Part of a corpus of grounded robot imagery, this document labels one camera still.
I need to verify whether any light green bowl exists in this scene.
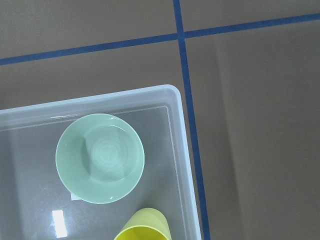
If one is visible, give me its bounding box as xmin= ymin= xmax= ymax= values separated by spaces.
xmin=55 ymin=113 xmax=145 ymax=204

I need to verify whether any yellow plastic cup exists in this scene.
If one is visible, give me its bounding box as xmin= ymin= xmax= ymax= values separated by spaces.
xmin=114 ymin=208 xmax=172 ymax=240

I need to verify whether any clear plastic storage box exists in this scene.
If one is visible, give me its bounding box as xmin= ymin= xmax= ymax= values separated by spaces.
xmin=0 ymin=84 xmax=202 ymax=240

